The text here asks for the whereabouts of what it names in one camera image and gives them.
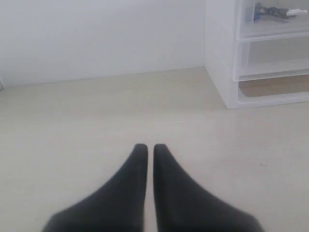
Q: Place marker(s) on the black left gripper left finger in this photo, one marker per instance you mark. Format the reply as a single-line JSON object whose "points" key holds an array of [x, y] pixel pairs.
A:
{"points": [[117, 206]]}

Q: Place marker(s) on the white plastic drawer cabinet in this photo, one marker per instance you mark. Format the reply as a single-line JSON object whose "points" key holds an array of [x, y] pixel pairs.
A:
{"points": [[220, 44]]}

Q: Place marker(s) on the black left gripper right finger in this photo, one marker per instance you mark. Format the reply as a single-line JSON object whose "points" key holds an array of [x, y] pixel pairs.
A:
{"points": [[182, 205]]}

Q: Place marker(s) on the key bunch with blue tag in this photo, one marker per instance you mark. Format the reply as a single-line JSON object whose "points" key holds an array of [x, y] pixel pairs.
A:
{"points": [[281, 13]]}

